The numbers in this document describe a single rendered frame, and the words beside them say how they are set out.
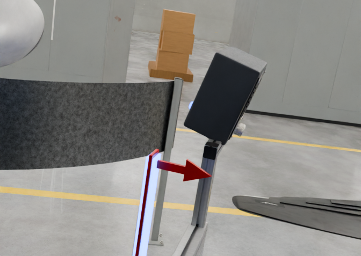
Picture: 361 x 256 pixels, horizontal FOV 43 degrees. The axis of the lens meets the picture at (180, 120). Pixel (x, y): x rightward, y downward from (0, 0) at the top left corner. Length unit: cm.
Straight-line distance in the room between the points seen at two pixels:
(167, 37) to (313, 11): 286
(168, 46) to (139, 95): 612
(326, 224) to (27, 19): 54
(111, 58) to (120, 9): 48
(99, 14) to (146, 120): 402
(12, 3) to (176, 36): 763
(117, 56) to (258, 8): 251
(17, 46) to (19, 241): 199
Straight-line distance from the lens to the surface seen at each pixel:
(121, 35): 452
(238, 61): 102
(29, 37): 75
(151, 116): 235
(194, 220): 106
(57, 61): 636
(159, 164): 47
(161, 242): 270
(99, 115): 214
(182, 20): 833
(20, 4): 76
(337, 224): 41
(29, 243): 264
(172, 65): 840
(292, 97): 669
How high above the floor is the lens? 134
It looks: 14 degrees down
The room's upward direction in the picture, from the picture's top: 9 degrees clockwise
